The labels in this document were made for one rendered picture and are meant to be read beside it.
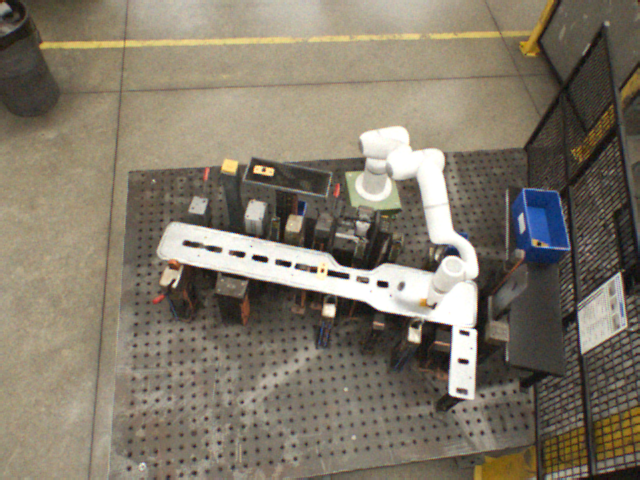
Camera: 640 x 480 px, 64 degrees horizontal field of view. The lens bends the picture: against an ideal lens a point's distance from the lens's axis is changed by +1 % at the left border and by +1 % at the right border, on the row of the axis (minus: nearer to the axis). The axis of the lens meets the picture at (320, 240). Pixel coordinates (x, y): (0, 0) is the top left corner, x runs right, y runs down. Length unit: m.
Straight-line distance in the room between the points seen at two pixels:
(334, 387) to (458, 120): 2.67
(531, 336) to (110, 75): 3.63
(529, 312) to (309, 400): 1.00
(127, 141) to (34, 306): 1.34
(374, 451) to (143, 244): 1.45
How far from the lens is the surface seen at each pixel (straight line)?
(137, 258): 2.62
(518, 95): 4.75
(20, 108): 4.36
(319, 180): 2.23
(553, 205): 2.54
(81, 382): 3.22
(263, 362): 2.33
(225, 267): 2.18
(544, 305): 2.34
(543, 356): 2.25
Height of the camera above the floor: 2.92
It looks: 59 degrees down
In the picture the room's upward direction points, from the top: 8 degrees clockwise
